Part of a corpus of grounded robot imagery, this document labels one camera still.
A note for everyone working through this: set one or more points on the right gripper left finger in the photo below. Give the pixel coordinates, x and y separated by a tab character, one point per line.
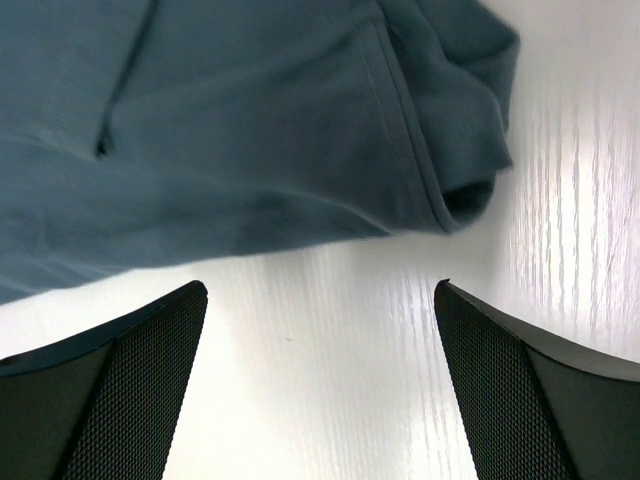
104	403

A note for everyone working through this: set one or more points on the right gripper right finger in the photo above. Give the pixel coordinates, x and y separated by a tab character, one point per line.
535	405

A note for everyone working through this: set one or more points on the blue-grey t-shirt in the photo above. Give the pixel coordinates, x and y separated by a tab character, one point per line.
147	134

